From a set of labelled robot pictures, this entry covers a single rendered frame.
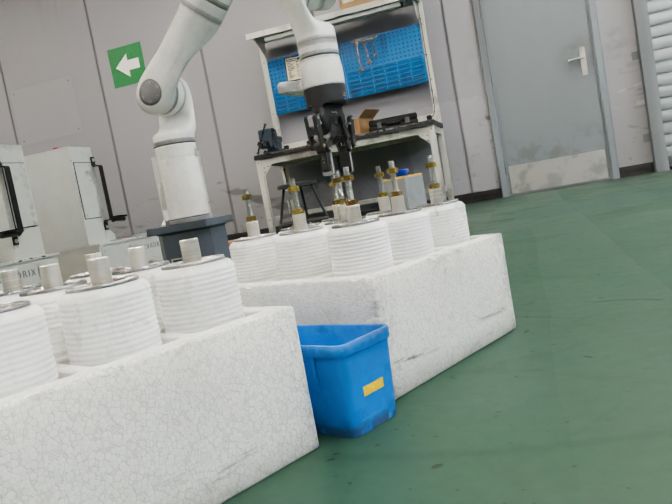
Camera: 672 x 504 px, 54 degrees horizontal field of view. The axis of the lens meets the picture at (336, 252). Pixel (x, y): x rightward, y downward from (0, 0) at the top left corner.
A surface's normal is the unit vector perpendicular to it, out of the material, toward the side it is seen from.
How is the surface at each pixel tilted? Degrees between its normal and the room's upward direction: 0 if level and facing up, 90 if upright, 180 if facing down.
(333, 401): 92
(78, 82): 90
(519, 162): 90
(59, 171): 90
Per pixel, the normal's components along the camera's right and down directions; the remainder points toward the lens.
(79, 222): -0.26, 0.13
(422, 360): 0.74, -0.07
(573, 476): -0.18, -0.98
